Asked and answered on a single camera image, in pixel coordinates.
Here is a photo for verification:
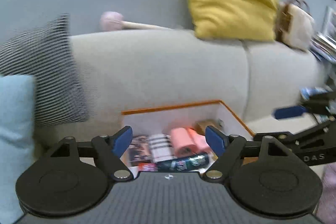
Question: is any dark blue shampoo bottle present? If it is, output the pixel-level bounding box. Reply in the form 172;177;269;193
156;152;210;172

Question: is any red blue card box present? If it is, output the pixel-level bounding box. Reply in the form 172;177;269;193
138;162;158;172

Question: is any plaid white case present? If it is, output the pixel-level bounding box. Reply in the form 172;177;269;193
149;134;175;163

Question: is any anime picture card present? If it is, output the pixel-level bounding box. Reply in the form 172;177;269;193
127;135;152;166

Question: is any pink pump bottle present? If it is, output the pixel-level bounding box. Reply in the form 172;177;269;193
187;128;212;153

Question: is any pink cup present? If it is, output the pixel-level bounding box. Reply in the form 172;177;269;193
170;127;197;157

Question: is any orange cardboard box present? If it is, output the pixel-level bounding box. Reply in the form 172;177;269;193
122;101;254;171

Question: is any purple fluffy blanket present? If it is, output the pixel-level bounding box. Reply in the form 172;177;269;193
317;163;336;223

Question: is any beige sofa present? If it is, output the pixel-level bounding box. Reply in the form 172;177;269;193
35;30;326;144

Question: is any stack of magazines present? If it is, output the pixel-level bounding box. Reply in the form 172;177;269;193
310;6;335;65

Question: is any white brown handbag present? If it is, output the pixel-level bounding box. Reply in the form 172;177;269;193
274;0;315;52

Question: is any teal cushion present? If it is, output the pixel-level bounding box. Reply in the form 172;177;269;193
1;75;35;223

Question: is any houndstooth cushion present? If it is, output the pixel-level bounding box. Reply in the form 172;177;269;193
1;14;89;126

